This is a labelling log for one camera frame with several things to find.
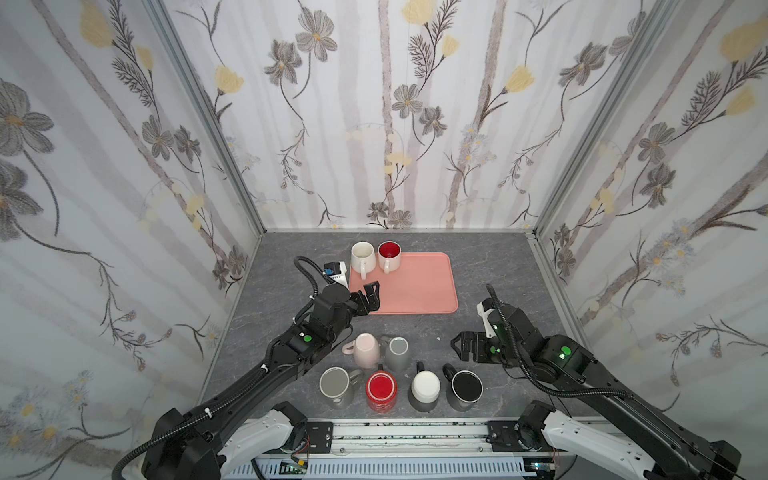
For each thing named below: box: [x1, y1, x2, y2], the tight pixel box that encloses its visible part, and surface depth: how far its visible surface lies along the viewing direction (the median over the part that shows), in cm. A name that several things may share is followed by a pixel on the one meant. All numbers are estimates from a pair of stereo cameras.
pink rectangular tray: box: [349, 252, 458, 315], surface depth 109 cm
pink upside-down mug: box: [342, 333, 380, 369], surface depth 83 cm
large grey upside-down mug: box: [318, 366, 362, 409], surface depth 75 cm
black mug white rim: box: [442, 363, 484, 412], surface depth 76 cm
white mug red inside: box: [377, 240, 402, 274], surface depth 106 cm
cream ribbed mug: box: [351, 241, 376, 280], surface depth 106 cm
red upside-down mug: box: [366, 364, 398, 414], surface depth 76 cm
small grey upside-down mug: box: [380, 335, 411, 372], surface depth 82 cm
